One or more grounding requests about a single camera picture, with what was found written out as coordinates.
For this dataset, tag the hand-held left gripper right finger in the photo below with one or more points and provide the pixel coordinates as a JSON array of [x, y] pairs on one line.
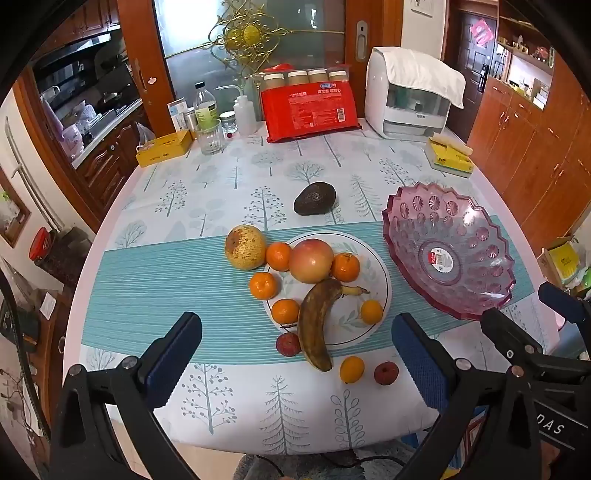
[[420, 364]]

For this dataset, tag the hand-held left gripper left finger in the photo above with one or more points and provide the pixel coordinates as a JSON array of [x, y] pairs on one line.
[[171, 364]]

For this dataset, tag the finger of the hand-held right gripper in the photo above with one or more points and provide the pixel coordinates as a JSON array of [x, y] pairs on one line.
[[501, 332], [561, 302]]

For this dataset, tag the small red lychee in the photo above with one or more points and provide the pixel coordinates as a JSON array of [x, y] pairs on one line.
[[386, 373], [287, 344]]

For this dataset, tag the mandarin orange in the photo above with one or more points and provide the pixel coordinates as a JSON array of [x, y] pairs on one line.
[[285, 311], [371, 311], [264, 285], [278, 256], [345, 266], [352, 369]]

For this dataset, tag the white floral plate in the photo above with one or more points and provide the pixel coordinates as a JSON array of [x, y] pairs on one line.
[[374, 281]]

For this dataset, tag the overripe brown banana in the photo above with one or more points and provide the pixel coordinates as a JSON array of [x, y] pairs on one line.
[[314, 332]]

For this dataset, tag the pink plastic fruit bowl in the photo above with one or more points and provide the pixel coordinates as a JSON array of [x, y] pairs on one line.
[[443, 230]]

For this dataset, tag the yellow brown pear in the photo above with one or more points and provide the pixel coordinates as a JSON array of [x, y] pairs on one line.
[[244, 247]]

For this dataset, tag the red apple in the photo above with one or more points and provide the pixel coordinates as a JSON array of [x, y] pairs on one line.
[[310, 261]]

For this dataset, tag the dark avocado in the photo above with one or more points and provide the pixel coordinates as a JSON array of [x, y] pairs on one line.
[[315, 198]]

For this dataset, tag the brown cardboard box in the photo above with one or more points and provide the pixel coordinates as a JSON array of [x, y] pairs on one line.
[[545, 265]]

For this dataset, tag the red lidded container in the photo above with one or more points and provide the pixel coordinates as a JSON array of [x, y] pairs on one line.
[[39, 244]]

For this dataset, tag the wooden kitchen cabinet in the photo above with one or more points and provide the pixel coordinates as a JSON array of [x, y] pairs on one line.
[[106, 170]]

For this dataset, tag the yellow cardboard box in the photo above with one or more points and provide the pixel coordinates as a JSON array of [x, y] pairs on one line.
[[164, 150]]

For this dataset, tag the clear glass cup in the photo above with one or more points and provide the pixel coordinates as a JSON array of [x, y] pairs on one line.
[[211, 138]]

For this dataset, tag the clear plastic bag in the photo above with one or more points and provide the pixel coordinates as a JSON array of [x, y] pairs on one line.
[[144, 136]]

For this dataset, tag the dark entry door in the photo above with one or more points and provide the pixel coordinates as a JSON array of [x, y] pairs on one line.
[[466, 92]]

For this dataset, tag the white countertop appliance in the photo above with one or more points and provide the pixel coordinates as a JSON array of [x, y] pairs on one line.
[[406, 120]]

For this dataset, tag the wooden shelf unit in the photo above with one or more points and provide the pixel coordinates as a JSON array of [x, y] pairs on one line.
[[526, 69]]

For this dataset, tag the small metal can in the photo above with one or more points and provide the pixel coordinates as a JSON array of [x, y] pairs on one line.
[[190, 122]]

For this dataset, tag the small glass jar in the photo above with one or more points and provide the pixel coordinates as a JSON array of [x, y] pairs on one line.
[[228, 123]]

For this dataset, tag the white blue carton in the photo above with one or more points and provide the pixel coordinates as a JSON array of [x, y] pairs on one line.
[[177, 115]]

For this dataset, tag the clear bottle green label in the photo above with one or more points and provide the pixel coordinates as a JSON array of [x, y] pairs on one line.
[[205, 108]]

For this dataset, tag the white squeeze bottle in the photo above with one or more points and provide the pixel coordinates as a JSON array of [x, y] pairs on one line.
[[244, 115]]

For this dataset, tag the white cloth cover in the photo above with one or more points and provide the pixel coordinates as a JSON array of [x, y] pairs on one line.
[[415, 69]]

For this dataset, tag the red paper cup packet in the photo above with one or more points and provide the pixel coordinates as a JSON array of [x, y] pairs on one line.
[[309, 113]]

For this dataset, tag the red door decoration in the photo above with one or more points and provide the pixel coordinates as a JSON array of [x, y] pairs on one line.
[[482, 31]]

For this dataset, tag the beige lidded jar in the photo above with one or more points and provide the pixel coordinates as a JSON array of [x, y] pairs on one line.
[[338, 76], [318, 76], [272, 82], [298, 78]]

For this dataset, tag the frosted glass sliding door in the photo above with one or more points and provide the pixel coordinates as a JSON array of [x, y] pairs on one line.
[[314, 50]]

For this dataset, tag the gold door ornament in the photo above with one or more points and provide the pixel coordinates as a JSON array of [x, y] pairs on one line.
[[251, 34]]

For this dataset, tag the wooden wall cabinet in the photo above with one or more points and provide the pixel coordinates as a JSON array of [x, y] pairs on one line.
[[531, 152]]

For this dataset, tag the wooden wall frame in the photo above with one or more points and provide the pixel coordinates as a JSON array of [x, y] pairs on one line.
[[11, 217]]

